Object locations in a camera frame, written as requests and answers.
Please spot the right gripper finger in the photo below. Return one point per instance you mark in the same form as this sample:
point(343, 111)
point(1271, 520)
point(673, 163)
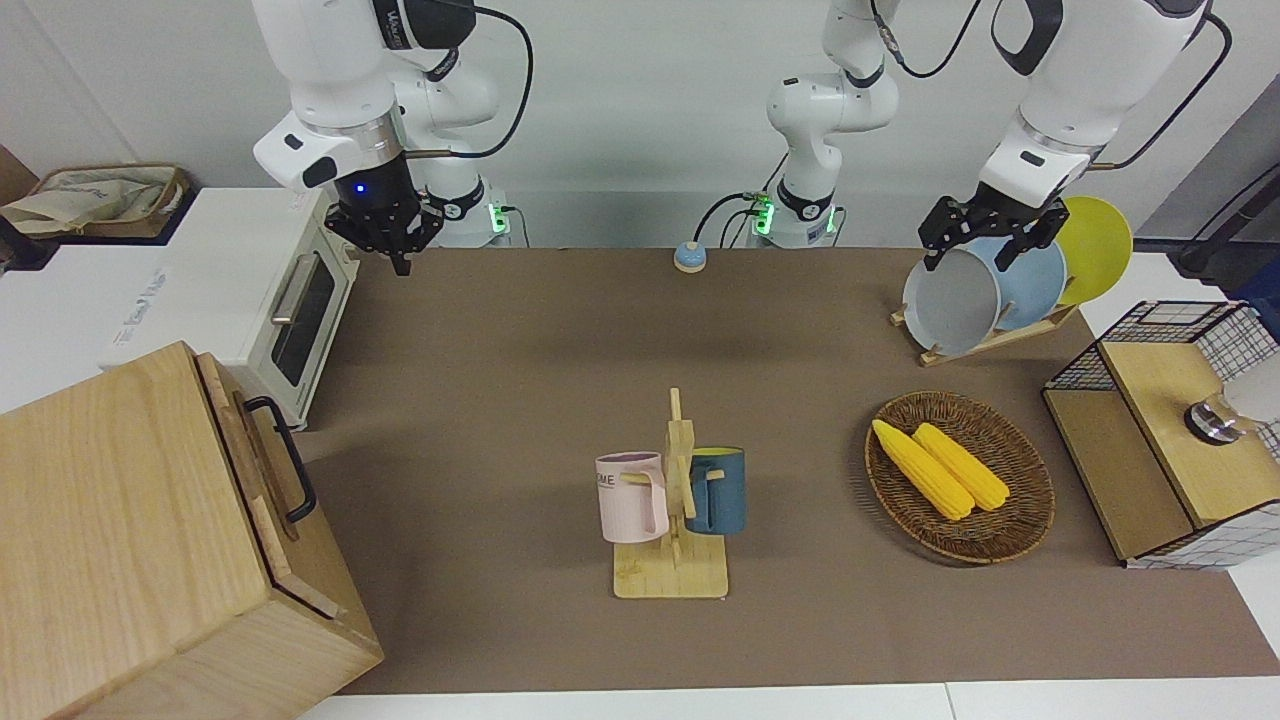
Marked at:
point(355, 232)
point(425, 232)

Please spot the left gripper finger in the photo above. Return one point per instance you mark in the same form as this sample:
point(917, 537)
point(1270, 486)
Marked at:
point(938, 235)
point(1045, 232)

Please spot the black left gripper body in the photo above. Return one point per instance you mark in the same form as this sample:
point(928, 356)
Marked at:
point(1000, 215)

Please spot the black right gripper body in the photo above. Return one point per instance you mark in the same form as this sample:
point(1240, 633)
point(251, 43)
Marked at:
point(378, 185)

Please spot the light wooden drawer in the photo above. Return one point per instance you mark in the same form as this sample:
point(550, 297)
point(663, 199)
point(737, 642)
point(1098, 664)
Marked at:
point(250, 470)

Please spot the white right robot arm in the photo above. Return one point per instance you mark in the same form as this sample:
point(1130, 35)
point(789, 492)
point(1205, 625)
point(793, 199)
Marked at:
point(330, 70)

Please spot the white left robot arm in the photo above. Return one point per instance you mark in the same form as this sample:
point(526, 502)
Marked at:
point(1090, 60)

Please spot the light blue plate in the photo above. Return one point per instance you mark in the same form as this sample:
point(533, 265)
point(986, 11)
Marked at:
point(1035, 280)

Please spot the yellow plate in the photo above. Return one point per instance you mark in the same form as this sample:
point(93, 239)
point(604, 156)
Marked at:
point(1100, 250)

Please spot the grey plate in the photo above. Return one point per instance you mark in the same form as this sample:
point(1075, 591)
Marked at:
point(950, 305)

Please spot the wooden plate rack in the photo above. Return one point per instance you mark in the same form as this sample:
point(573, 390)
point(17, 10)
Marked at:
point(1000, 340)

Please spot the white toaster oven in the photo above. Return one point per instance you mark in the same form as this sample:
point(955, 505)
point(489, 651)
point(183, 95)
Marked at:
point(220, 280)

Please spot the brown table mat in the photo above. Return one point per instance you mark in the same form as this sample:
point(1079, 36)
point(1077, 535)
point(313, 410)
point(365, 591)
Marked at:
point(500, 400)

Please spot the yellow corn cob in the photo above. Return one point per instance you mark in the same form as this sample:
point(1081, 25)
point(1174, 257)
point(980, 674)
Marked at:
point(925, 470)
point(965, 468)

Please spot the small blue bell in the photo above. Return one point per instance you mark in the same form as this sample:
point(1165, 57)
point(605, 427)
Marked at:
point(690, 258)

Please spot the beige cloth bag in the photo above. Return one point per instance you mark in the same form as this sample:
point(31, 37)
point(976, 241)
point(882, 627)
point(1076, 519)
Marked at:
point(90, 195)

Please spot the brown wicker basket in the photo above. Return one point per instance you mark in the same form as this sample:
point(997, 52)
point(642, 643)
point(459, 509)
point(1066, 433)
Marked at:
point(1010, 530)

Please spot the pink mug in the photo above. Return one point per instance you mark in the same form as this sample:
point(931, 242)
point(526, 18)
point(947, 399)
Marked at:
point(630, 500)

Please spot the dark blue mug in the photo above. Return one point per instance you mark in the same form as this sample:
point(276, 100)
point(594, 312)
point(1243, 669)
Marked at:
point(722, 495)

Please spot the light wooden cabinet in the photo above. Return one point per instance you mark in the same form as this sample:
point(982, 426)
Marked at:
point(100, 520)

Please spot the wooden mug rack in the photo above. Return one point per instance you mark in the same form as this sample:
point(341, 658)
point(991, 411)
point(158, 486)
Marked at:
point(672, 575)

